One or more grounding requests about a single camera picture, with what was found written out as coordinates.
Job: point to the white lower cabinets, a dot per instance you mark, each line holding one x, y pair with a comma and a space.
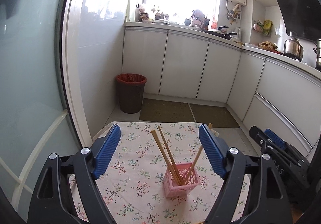
258, 87

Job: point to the yellow snack bag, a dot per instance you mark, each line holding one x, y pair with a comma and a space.
267, 27

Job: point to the dark floor mat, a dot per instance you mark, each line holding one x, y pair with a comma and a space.
161, 111
219, 117

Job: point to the black frying pan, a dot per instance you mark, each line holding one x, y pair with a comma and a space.
221, 32

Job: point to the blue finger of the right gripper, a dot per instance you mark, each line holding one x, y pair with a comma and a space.
275, 139

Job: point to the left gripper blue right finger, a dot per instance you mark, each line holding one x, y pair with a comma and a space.
216, 150

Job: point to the steel stock pot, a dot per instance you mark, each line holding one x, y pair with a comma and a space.
317, 50

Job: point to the red-lined brown trash bin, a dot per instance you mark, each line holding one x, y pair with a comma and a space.
130, 91

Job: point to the basket of food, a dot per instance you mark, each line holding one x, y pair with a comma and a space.
269, 46

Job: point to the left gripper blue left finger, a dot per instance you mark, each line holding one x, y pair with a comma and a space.
103, 149

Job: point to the black range hood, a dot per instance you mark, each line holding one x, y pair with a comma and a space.
301, 17

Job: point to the pink perforated utensil holder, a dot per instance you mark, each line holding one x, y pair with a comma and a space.
172, 189

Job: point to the steel kettle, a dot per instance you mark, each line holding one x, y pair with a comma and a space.
292, 47

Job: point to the floral tablecloth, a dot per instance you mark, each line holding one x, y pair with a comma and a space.
132, 186

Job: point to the glass sliding door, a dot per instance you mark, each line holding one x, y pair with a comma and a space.
35, 117

